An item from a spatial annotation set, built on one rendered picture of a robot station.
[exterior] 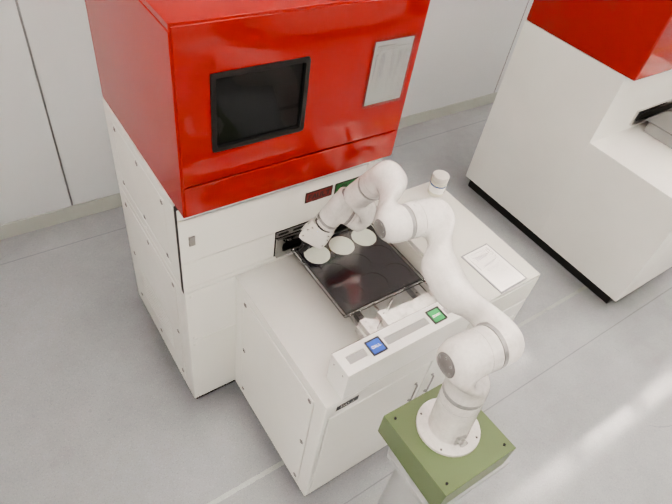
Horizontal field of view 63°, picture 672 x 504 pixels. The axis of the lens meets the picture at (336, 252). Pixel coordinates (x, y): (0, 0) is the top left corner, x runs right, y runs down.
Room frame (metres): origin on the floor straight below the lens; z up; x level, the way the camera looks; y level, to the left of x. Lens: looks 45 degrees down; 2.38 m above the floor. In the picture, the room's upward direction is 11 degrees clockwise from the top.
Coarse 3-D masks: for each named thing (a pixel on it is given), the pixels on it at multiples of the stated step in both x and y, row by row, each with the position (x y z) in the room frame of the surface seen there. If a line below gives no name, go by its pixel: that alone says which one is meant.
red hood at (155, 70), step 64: (128, 0) 1.36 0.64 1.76; (192, 0) 1.31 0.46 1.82; (256, 0) 1.38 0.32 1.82; (320, 0) 1.46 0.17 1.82; (384, 0) 1.58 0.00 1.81; (128, 64) 1.42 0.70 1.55; (192, 64) 1.20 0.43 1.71; (256, 64) 1.31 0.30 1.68; (320, 64) 1.45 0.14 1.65; (384, 64) 1.61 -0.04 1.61; (128, 128) 1.50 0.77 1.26; (192, 128) 1.19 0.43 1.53; (256, 128) 1.33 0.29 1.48; (320, 128) 1.47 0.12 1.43; (384, 128) 1.65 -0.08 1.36; (192, 192) 1.18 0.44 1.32; (256, 192) 1.32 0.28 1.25
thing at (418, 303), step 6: (426, 294) 1.37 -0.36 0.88; (414, 300) 1.33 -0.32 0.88; (420, 300) 1.33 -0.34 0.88; (426, 300) 1.34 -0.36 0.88; (432, 300) 1.34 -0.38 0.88; (402, 306) 1.29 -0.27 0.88; (408, 306) 1.29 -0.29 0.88; (414, 306) 1.30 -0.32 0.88; (420, 306) 1.30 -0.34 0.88; (426, 306) 1.31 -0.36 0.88; (390, 312) 1.25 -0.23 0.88; (396, 312) 1.25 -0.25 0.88; (402, 312) 1.26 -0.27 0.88; (408, 312) 1.26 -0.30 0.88; (396, 318) 1.23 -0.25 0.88; (378, 324) 1.18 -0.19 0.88; (360, 330) 1.14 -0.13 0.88; (360, 336) 1.13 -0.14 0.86
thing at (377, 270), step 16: (352, 240) 1.55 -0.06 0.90; (304, 256) 1.42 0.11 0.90; (336, 256) 1.45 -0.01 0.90; (352, 256) 1.47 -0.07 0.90; (368, 256) 1.48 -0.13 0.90; (384, 256) 1.50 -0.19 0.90; (320, 272) 1.36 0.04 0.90; (336, 272) 1.37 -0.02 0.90; (352, 272) 1.39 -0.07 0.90; (368, 272) 1.40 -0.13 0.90; (384, 272) 1.42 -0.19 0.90; (400, 272) 1.43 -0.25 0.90; (336, 288) 1.29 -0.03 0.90; (352, 288) 1.31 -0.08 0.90; (368, 288) 1.32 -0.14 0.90; (384, 288) 1.34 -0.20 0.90; (400, 288) 1.36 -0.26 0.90; (352, 304) 1.23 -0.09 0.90
